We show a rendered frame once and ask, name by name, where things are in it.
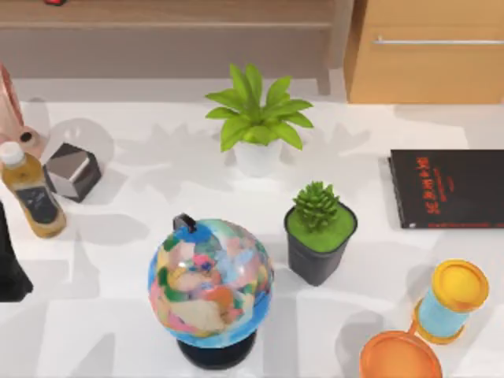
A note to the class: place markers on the wooden drawer front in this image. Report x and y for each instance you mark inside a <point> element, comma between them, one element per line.
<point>431,65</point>

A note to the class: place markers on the wooden open shelf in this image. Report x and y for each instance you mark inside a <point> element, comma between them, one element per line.
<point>169,39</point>

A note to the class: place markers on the black book with red lettering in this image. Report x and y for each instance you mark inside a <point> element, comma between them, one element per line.
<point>453,189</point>

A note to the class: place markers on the orange bowl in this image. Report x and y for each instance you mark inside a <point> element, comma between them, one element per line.
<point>399,356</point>

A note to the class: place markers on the black and silver cube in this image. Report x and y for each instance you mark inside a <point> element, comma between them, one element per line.
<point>71,173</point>

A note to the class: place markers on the succulent plant in black pot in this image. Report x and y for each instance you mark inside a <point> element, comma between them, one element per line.
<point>319,240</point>

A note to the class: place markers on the wooden cupboard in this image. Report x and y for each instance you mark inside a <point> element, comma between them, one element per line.
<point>425,51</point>

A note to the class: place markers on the pink stapler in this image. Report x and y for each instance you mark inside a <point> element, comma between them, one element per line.
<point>10,114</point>

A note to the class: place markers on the small red object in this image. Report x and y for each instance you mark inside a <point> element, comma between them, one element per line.
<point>54,2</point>

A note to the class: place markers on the colourful globe on black base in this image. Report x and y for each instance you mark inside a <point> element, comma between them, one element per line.
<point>208,283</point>

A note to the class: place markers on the orange and blue hourglass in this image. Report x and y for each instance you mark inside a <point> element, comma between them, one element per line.
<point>453,299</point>

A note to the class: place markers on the yellow juice bottle white cap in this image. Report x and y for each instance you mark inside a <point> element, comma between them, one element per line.
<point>35,201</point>

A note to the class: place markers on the leafy plant in white pot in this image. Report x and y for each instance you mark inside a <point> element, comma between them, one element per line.
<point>258,118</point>

